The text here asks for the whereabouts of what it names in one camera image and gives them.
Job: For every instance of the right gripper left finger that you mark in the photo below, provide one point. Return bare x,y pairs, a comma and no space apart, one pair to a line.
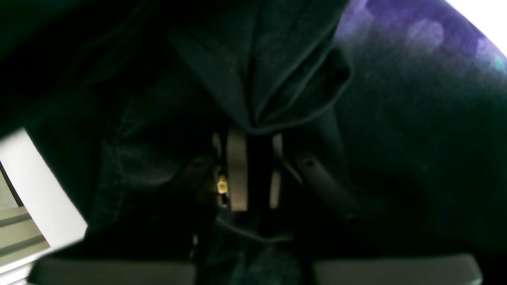
154,243

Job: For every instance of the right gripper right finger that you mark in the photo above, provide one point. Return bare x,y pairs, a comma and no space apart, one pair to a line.
380,249

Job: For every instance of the black t-shirt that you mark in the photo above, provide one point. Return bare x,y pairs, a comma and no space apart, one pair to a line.
120,95

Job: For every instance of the aluminium table frame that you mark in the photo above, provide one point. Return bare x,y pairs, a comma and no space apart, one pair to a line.
21,241

